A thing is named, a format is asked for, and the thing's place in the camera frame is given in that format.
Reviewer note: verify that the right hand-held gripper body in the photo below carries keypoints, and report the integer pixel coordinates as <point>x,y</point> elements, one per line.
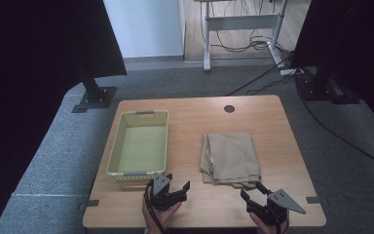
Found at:
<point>274,208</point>

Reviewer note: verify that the dark curtain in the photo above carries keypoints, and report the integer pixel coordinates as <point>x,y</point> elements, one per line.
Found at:
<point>29,65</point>
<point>354,39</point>

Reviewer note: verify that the pale green plastic basket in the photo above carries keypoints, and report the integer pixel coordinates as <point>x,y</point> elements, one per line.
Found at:
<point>141,146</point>

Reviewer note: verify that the round dark table grommet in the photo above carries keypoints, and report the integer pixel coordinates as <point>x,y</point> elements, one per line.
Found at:
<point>229,109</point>

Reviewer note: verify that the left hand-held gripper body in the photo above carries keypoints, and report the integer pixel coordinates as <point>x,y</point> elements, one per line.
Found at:
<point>162,198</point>

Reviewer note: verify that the white power strip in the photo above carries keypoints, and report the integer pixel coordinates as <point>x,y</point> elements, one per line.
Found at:
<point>289,71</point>

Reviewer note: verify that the person's left hand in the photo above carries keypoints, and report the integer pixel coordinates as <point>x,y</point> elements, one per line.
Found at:
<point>162,219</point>

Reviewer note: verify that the grey metal desk frame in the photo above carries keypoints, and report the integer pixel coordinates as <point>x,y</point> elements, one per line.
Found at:
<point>243,22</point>

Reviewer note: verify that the white partition panel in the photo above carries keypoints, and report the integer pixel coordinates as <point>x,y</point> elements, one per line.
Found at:
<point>142,26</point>

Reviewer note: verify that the beige pants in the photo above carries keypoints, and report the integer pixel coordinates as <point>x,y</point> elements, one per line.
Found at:
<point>230,159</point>

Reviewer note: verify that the person's right hand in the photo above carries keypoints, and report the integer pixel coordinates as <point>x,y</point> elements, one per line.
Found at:
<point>271,229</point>

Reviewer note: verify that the black stand with base plate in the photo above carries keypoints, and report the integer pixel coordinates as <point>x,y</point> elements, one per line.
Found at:
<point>321,87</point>
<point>94,96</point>

